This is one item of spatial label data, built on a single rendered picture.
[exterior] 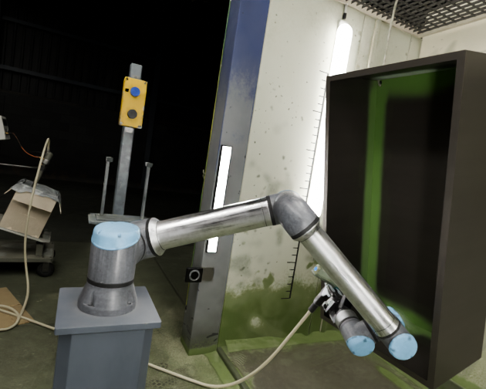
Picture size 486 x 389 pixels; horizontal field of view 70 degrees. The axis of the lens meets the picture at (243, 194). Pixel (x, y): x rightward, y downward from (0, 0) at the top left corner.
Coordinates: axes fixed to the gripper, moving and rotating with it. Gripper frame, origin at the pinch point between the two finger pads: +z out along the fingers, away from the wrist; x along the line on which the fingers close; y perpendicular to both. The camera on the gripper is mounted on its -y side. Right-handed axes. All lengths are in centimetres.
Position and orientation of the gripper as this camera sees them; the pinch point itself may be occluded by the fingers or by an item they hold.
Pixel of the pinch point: (330, 284)
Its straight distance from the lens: 169.6
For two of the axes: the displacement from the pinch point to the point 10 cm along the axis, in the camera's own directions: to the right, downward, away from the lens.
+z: -1.2, -3.6, 9.2
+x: 8.2, 4.8, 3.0
